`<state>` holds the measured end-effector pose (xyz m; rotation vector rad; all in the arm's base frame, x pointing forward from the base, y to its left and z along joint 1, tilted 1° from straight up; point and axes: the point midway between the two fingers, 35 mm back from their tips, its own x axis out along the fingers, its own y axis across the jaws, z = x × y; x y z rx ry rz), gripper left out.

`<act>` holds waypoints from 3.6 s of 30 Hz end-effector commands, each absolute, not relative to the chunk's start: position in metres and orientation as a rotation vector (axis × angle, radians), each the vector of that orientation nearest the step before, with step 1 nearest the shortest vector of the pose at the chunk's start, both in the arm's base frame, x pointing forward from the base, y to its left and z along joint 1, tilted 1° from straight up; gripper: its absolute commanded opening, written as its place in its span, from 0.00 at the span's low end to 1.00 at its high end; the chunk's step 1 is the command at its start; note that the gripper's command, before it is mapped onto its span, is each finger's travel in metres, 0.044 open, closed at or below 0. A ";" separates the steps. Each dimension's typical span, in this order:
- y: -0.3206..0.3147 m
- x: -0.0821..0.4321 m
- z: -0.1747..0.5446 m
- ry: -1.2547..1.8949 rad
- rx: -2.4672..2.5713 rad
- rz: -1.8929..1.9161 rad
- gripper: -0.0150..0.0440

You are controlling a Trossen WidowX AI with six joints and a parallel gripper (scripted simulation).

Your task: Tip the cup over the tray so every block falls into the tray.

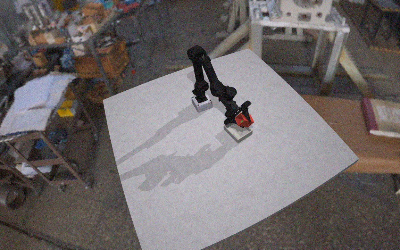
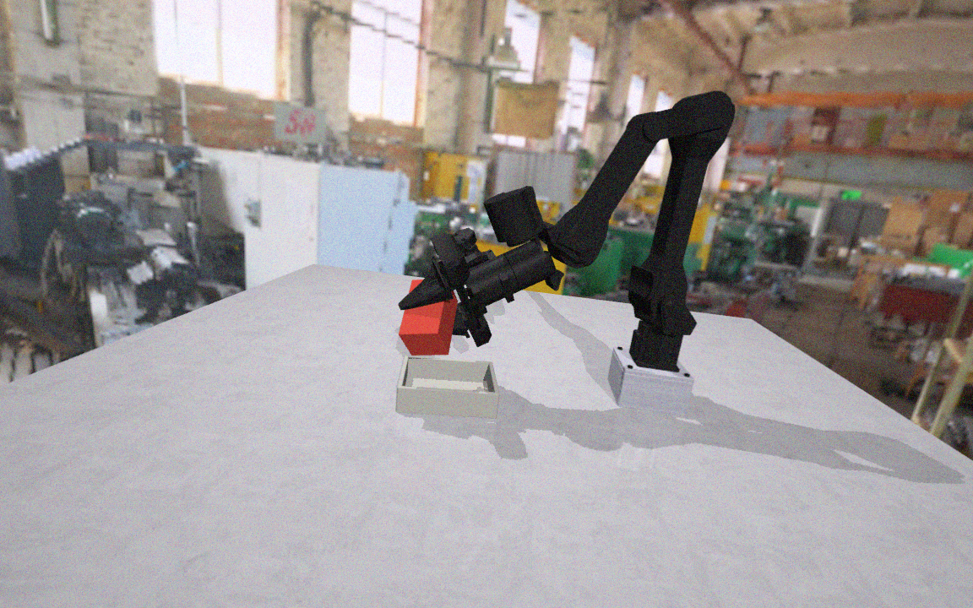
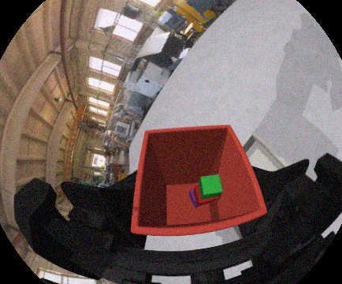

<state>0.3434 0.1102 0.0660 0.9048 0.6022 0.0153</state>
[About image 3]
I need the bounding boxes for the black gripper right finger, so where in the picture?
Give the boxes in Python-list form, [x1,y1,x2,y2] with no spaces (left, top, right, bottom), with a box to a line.
[238,159,310,237]

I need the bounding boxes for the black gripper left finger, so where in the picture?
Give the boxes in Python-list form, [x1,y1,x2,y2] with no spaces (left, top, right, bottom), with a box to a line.
[61,170,148,249]

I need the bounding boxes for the dark red square cup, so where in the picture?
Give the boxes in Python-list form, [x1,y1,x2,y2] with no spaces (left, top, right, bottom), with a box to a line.
[131,124,266,237]

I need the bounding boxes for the purple block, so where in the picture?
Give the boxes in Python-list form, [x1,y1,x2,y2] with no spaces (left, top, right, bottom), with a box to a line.
[189,189,197,207]

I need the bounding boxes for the green block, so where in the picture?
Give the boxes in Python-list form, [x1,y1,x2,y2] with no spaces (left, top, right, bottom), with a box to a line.
[199,174,224,199]

